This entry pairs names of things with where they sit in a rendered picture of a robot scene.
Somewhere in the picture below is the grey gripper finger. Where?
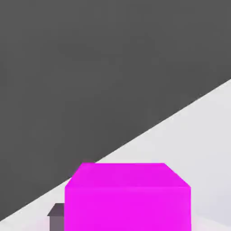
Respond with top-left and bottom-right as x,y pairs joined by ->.
36,203 -> 65,231

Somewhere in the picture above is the small magenta cube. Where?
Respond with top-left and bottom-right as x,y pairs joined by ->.
64,162 -> 192,231

